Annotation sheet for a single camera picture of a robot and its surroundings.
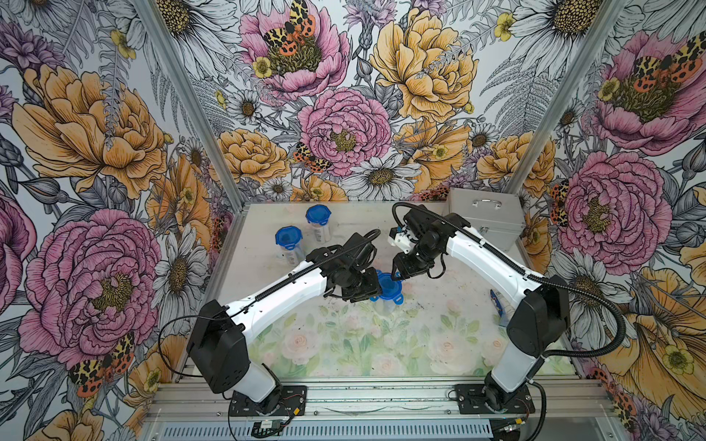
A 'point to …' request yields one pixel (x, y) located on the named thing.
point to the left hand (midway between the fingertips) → (374, 300)
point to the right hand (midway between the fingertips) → (401, 280)
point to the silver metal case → (498, 218)
